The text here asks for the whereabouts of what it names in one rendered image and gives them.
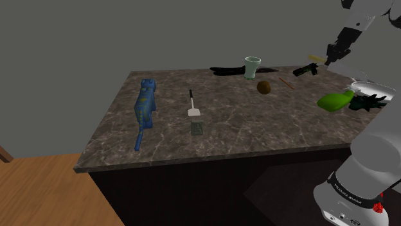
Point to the black and green toy gun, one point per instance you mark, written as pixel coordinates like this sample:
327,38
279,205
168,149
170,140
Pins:
305,70

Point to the small grey-green box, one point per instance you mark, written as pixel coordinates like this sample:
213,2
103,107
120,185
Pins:
196,128

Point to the brown round fruit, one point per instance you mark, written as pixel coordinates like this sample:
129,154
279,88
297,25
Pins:
263,87

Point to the dark green spiky figure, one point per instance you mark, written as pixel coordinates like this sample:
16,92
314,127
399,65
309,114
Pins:
365,102

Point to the yellow stick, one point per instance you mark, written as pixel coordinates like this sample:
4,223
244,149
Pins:
316,58

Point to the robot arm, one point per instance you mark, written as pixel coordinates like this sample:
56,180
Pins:
372,150

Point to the black long flat object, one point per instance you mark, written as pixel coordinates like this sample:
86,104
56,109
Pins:
227,71

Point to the blue cat figure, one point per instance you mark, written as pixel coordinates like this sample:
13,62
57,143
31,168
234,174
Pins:
144,105

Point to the green spray bottle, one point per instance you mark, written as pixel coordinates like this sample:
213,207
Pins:
333,101

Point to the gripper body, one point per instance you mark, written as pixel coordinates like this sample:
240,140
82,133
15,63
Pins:
344,37

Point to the white bowl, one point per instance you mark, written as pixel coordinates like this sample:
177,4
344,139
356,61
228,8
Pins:
372,87

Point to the pale green cup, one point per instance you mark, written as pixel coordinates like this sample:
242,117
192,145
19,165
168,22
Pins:
252,67

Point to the orange pencil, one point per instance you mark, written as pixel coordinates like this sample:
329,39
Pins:
286,83

